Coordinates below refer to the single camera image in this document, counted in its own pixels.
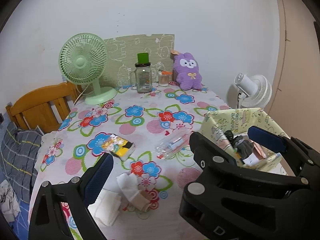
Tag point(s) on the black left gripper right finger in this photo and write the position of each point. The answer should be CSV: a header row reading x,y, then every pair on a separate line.
x,y
231,202

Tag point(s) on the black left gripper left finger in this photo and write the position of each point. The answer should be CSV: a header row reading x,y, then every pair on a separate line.
x,y
47,218

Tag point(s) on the white cloth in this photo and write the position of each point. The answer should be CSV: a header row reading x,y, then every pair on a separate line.
x,y
108,207
10,207

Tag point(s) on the yellow cartoon tissue pack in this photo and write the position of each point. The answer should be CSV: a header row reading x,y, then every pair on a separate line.
x,y
118,147

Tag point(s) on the black plastic bag bundle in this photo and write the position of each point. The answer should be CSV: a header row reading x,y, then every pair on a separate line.
x,y
240,142

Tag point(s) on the blue bed sheet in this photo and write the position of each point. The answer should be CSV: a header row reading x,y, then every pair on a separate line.
x,y
21,225

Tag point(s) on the white crumpled cloth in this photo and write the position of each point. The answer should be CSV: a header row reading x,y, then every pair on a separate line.
x,y
10,207

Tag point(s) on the yellow cartoon storage box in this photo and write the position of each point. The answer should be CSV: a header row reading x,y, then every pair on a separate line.
x,y
239,121

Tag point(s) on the grey plaid pillow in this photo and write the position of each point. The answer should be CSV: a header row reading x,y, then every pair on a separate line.
x,y
19,150

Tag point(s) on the floral tablecloth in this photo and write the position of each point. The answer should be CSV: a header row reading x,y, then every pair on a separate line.
x,y
144,119

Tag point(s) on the white standing fan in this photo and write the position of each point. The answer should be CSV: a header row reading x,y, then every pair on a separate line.
x,y
254,91

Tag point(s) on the toothpick jar orange lid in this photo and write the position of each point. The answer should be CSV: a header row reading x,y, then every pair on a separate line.
x,y
164,77

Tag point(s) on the purple plush bunny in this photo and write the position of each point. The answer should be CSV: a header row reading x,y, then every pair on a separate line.
x,y
186,71

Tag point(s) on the glass mason jar mug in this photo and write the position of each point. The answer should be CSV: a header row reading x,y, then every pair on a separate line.
x,y
141,77

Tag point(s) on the green cup on jar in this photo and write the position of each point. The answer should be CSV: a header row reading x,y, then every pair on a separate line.
x,y
142,58

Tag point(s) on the green desk fan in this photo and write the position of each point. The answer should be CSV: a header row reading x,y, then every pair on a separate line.
x,y
82,61

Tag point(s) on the green cartoon board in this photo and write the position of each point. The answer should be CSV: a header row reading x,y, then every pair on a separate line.
x,y
122,57

